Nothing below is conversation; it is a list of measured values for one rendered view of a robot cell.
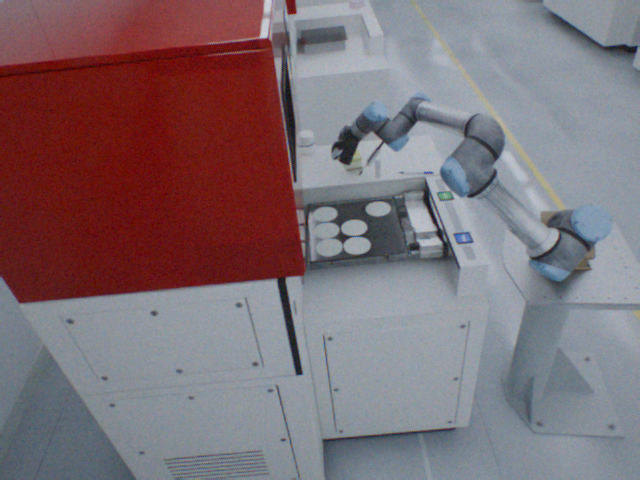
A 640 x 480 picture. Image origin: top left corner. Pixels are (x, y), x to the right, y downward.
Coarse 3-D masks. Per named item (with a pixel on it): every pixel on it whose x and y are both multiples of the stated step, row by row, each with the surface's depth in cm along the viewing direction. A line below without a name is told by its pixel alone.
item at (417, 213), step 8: (408, 208) 204; (416, 208) 203; (424, 208) 203; (408, 216) 201; (416, 216) 199; (424, 216) 199; (416, 224) 195; (424, 224) 195; (416, 240) 189; (424, 256) 183; (432, 256) 183; (440, 256) 183
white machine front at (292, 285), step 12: (288, 288) 130; (300, 288) 172; (288, 300) 132; (300, 300) 166; (288, 312) 135; (300, 312) 161; (288, 324) 138; (300, 324) 156; (288, 336) 141; (300, 336) 152; (300, 348) 147; (300, 360) 148; (300, 372) 152
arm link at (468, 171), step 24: (480, 144) 145; (456, 168) 145; (480, 168) 145; (456, 192) 152; (480, 192) 147; (504, 192) 149; (504, 216) 151; (528, 216) 151; (528, 240) 153; (552, 240) 152; (576, 240) 153; (528, 264) 162; (552, 264) 153; (576, 264) 155
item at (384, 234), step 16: (336, 208) 205; (352, 208) 204; (336, 224) 197; (368, 224) 195; (384, 224) 194; (320, 240) 190; (384, 240) 186; (400, 240) 186; (320, 256) 183; (336, 256) 182; (352, 256) 181
